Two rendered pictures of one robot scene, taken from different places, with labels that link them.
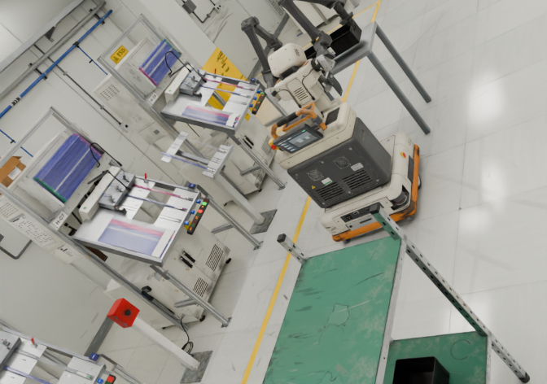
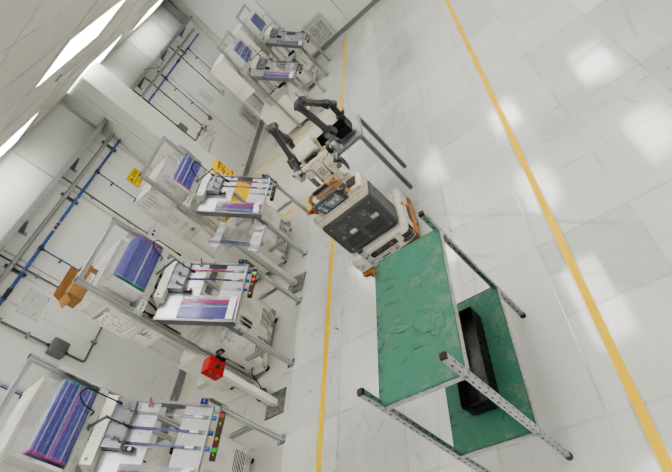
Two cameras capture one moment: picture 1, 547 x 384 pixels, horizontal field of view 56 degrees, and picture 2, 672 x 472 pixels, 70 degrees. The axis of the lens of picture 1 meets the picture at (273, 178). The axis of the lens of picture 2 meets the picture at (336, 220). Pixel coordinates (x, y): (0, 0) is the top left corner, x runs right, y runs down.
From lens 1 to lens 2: 0.99 m
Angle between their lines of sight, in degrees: 13
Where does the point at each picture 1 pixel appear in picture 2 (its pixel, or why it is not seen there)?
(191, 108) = (221, 204)
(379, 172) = (391, 216)
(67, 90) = (97, 211)
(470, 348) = (489, 298)
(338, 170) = (361, 220)
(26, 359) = (147, 417)
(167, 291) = (237, 349)
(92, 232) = (169, 312)
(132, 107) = (170, 212)
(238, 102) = (257, 194)
